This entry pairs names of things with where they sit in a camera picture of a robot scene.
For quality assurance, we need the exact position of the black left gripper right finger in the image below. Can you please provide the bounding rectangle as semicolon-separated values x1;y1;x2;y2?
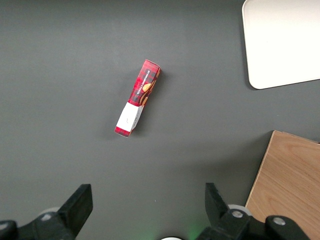
197;182;312;240

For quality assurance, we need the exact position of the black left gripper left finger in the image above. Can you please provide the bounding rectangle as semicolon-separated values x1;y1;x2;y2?
0;183;94;240

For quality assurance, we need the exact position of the red plaid cookie box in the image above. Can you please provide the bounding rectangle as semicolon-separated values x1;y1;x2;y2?
114;58;162;139

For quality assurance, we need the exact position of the cream plastic tray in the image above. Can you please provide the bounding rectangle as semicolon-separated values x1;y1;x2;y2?
241;0;320;90

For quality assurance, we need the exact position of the wooden drawer cabinet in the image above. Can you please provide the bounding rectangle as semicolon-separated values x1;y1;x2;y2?
244;130;320;240

